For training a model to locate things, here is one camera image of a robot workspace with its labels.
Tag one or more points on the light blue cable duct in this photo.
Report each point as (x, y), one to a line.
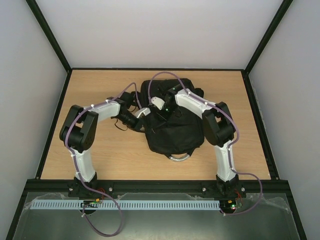
(47, 204)

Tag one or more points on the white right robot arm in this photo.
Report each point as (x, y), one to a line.
(218, 129)

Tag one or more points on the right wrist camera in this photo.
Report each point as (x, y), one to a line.
(157, 102)

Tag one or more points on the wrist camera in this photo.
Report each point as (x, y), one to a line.
(157, 102)
(142, 112)

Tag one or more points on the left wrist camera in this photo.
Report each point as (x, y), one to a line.
(142, 112)

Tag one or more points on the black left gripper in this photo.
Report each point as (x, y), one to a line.
(141, 122)

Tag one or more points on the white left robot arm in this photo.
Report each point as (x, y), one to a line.
(79, 129)

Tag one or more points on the black aluminium frame rail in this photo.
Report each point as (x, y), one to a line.
(203, 188)

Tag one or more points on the metal front tray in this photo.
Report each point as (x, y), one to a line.
(266, 218)

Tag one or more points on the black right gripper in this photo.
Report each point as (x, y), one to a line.
(163, 114)

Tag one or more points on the black student bag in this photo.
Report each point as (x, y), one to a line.
(176, 139)

